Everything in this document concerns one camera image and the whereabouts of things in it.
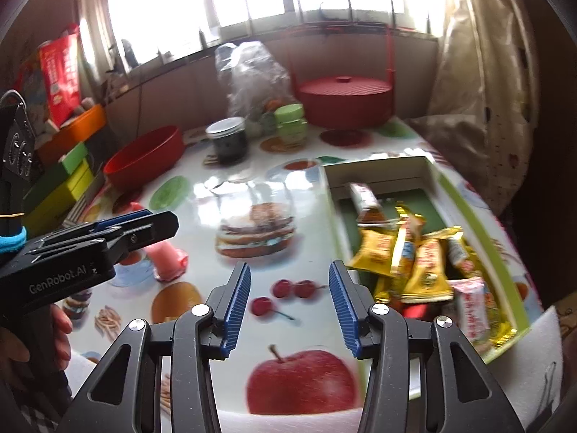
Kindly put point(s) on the beige patterned curtain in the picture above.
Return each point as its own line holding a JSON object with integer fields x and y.
{"x": 491, "y": 76}

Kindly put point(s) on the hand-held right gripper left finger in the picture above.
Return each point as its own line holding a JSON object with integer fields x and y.
{"x": 234, "y": 311}

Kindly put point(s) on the orange box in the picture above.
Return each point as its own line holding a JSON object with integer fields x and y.
{"x": 74, "y": 133}

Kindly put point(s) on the black binder clip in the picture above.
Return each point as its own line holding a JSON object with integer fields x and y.
{"x": 549, "y": 388}

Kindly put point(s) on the white foam sheet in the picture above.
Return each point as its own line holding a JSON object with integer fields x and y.
{"x": 536, "y": 347}

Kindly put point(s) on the pile of mixed snacks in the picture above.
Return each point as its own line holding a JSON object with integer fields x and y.
{"x": 428, "y": 275}

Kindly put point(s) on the pink plastic cup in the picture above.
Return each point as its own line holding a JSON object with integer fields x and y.
{"x": 167, "y": 259}

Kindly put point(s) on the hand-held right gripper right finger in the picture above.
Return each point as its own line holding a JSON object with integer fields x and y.
{"x": 345, "y": 311}

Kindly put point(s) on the red bowl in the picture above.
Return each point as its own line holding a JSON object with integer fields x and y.
{"x": 144, "y": 158}

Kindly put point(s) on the printed tablecloth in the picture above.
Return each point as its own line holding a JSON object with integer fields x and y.
{"x": 203, "y": 198}

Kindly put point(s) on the green lidded jar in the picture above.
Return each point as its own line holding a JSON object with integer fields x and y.
{"x": 292, "y": 124}

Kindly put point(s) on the dark jar with white lid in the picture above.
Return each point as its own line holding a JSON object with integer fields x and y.
{"x": 227, "y": 142}

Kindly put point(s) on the clear plastic bag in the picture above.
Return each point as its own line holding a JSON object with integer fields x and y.
{"x": 252, "y": 76}

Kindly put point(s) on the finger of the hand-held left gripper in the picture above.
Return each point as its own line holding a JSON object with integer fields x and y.
{"x": 148, "y": 232}
{"x": 126, "y": 220}

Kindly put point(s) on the person's left hand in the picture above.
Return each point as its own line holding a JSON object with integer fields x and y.
{"x": 58, "y": 338}

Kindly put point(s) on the yellow-green box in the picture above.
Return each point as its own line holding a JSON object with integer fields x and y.
{"x": 58, "y": 196}

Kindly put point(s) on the green and white box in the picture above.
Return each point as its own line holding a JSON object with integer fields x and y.
{"x": 383, "y": 176}

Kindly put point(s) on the window with bars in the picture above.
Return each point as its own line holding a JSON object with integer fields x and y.
{"x": 203, "y": 0}

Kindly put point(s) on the red printed bag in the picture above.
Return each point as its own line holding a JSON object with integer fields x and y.
{"x": 61, "y": 76}

